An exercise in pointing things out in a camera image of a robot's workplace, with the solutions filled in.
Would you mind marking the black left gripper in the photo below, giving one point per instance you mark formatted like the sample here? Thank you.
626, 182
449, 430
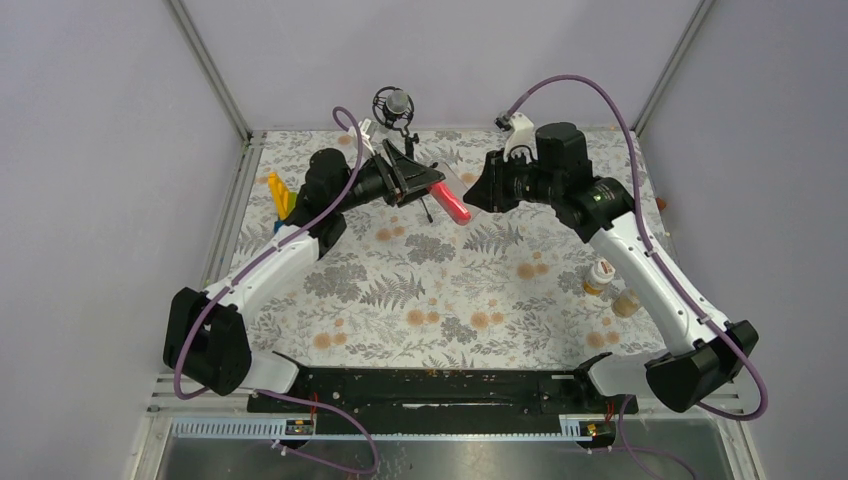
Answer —
412, 177

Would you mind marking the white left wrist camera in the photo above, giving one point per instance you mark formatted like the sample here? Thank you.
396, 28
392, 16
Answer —
366, 128

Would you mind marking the red pill organizer box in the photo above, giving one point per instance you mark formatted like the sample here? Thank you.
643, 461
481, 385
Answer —
448, 193

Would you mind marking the white pill bottle orange label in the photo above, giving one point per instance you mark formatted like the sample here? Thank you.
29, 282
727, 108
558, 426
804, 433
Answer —
598, 277

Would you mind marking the black microphone tripod stand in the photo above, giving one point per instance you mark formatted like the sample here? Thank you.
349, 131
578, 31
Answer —
415, 175

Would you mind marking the floral patterned mat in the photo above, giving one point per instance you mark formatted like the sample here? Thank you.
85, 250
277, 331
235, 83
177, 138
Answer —
407, 287

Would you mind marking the yellow lego block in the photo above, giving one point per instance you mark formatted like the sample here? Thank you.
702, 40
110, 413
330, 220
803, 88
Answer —
284, 199

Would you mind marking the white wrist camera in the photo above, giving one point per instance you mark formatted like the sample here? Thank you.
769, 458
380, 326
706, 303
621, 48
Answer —
519, 130
366, 128

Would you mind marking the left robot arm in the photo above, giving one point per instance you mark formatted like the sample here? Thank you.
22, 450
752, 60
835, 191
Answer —
206, 338

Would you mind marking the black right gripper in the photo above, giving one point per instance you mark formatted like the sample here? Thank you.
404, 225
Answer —
489, 191

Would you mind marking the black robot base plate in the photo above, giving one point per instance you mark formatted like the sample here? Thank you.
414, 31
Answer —
543, 391

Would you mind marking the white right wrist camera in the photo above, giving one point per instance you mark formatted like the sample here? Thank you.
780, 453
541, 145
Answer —
519, 130

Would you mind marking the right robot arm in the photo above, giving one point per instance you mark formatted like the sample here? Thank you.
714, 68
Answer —
549, 165

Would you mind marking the grey microphone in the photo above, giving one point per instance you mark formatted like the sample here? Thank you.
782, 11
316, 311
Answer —
393, 108

